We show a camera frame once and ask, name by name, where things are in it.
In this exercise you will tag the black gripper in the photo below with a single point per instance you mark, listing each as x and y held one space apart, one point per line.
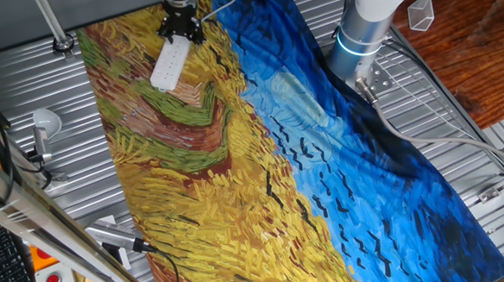
180 18

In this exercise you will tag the white power strip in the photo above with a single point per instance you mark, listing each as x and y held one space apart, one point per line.
169 63

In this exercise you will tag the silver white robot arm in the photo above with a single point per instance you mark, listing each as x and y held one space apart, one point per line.
361 30

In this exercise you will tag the black round pole base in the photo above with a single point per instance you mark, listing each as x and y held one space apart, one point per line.
63 45

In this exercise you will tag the slanted metal pole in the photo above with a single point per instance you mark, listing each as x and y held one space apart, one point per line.
43 7

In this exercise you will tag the painted wheat field cloth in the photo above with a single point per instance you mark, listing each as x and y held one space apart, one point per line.
276 181

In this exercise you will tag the clear plastic cup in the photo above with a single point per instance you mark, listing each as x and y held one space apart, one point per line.
420 14

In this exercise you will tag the orange box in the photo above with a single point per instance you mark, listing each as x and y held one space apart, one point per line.
42 257

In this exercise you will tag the red push button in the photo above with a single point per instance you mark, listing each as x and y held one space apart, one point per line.
53 280

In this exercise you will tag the small grey upright camera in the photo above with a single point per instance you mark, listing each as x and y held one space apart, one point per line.
41 145

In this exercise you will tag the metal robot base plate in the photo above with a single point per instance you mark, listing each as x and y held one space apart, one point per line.
378 78

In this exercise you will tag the silver bar camera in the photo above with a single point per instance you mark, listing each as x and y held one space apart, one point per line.
113 235

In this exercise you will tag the aluminium frame bar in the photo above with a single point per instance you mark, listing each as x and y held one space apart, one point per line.
36 212

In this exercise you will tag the aluminium corner bracket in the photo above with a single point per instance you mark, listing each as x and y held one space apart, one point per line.
498 188

